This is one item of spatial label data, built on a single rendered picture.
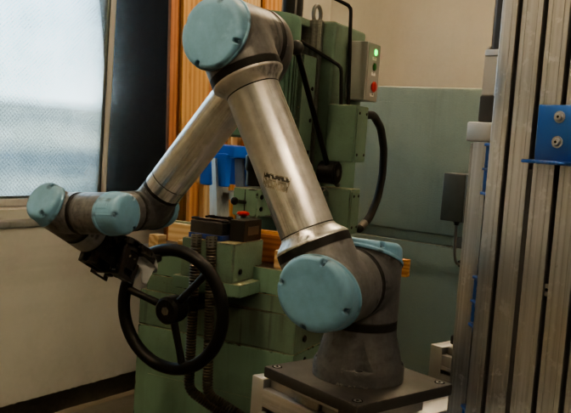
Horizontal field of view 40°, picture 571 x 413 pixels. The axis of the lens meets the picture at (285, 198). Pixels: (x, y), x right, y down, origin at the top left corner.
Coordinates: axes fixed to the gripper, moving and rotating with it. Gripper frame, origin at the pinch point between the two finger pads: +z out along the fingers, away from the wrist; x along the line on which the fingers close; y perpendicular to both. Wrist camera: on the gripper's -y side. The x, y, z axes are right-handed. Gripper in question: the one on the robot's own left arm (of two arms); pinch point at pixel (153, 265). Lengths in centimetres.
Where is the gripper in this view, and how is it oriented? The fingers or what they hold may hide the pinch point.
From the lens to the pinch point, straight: 170.5
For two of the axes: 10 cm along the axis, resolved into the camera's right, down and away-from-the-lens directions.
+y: -2.1, 8.9, -4.0
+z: 4.1, 4.6, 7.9
